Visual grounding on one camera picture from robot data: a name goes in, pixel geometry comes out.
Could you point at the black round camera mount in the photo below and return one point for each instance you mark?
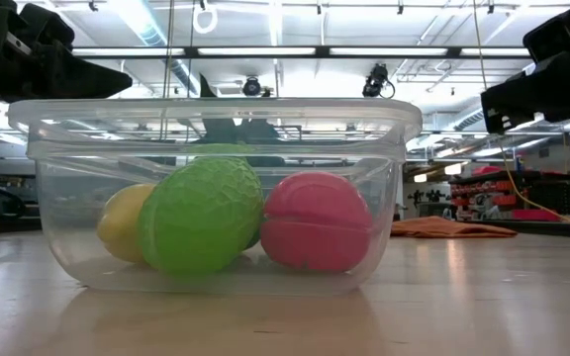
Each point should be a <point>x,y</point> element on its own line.
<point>252,86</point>

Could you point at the red toy tomato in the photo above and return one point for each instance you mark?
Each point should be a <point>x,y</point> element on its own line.
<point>314,222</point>

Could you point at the artificial green leafy plant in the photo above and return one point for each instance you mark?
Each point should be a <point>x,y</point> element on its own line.
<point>220,129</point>

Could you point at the orange cloth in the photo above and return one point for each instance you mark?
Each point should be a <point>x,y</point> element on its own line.
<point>453,228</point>

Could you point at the black beam with lights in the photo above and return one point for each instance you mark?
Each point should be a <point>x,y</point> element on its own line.
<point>322,51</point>

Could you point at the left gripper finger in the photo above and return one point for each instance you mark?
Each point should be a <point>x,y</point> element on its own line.
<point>82,79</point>

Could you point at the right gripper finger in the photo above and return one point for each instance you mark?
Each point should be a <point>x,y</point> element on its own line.
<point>527,99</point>

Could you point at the light green toy cabbage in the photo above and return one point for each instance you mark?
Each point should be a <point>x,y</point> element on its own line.
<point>201,217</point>

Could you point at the shelf with red bins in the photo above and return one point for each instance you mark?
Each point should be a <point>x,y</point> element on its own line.
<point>512,190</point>

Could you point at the black overhead camera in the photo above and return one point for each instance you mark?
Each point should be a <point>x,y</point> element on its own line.
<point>376,79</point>

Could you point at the yellow toy lemon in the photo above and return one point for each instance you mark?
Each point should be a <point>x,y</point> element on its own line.
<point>122,222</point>

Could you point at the clear plastic tupperware container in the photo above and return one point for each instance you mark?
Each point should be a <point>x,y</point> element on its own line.
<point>67,128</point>

